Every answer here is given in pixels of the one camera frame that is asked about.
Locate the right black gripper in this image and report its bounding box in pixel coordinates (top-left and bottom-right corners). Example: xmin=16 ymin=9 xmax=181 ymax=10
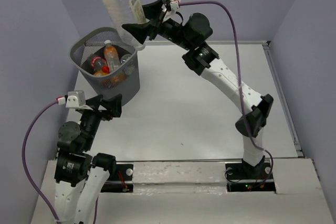
xmin=122 ymin=0 xmax=193 ymax=51

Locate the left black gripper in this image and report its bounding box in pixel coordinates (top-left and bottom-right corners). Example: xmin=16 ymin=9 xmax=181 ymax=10
xmin=81 ymin=92 xmax=123 ymax=148

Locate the large clear beige-label bottle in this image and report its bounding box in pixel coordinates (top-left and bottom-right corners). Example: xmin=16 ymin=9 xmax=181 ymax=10
xmin=102 ymin=0 xmax=146 ymax=51

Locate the small red-label cola bottle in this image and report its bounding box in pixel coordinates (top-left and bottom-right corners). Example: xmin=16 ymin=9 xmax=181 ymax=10
xmin=89 ymin=55 xmax=110 ymax=73

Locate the clear jar silver lid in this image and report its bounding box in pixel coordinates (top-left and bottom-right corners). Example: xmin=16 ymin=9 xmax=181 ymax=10
xmin=120 ymin=54 xmax=132 ymax=65

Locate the orange juice bottle white cap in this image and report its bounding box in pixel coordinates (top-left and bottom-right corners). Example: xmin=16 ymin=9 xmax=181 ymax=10
xmin=104 ymin=40 xmax=121 ymax=72

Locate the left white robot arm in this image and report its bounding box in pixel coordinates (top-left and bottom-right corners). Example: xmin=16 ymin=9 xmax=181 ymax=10
xmin=54 ymin=91 xmax=122 ymax=223

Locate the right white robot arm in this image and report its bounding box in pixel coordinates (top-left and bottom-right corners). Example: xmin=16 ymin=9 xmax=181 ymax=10
xmin=122 ymin=0 xmax=274 ymax=178

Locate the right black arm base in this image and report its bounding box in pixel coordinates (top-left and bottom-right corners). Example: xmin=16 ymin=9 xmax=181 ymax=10
xmin=224 ymin=162 xmax=276 ymax=193

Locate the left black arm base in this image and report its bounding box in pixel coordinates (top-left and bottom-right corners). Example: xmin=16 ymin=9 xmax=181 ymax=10
xmin=101 ymin=163 xmax=133 ymax=193

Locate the grey mesh waste bin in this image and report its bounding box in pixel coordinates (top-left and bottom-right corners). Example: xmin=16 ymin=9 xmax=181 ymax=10
xmin=69 ymin=27 xmax=140 ymax=105

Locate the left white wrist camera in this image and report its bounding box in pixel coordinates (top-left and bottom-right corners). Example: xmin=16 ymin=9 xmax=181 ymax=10
xmin=56 ymin=90 xmax=86 ymax=109

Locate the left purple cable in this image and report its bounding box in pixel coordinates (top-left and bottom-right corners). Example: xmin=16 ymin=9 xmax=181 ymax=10
xmin=22 ymin=100 xmax=99 ymax=224

